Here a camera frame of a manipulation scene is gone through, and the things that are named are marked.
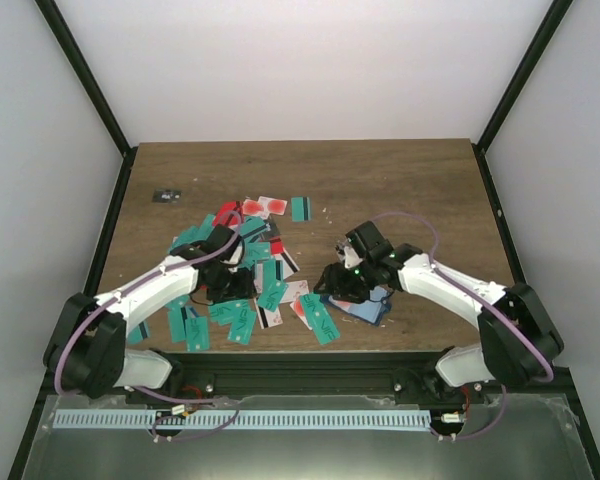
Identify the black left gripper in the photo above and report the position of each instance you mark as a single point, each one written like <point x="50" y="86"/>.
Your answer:
<point x="244" y="290"/>

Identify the light blue slotted strip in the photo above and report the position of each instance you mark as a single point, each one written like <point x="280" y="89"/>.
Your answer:
<point x="383" y="420"/>

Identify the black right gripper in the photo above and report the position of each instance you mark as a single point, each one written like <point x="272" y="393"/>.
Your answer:
<point x="335" y="282"/>

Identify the teal VIP card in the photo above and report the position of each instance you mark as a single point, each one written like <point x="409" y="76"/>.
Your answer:
<point x="319" y="319"/>
<point x="197" y="334"/>
<point x="242" y="327"/>

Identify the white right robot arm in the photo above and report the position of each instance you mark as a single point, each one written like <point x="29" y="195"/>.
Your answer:
<point x="518" y="342"/>

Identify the blue card holder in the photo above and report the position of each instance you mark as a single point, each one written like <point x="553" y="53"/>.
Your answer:
<point x="371" y="311"/>

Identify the black frame post right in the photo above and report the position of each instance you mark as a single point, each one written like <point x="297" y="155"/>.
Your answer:
<point x="542" y="37"/>

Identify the white red blotch card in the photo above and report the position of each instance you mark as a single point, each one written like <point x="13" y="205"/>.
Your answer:
<point x="264" y="207"/>

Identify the black frame post left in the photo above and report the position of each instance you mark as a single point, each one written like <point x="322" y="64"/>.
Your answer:
<point x="68" y="44"/>

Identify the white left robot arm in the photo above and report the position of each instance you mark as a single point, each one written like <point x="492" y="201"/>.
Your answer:
<point x="88" y="353"/>

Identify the black frame post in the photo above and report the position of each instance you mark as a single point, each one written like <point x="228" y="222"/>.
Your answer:
<point x="68" y="44"/>
<point x="542" y="37"/>

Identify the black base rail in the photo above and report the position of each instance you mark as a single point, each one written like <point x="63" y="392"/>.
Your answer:
<point x="410" y="377"/>

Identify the teal card black stripe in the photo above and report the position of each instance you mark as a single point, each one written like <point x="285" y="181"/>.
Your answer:
<point x="138" y="334"/>
<point x="301" y="209"/>

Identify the red black striped card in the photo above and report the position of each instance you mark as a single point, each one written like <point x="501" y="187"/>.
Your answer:
<point x="229" y="215"/>

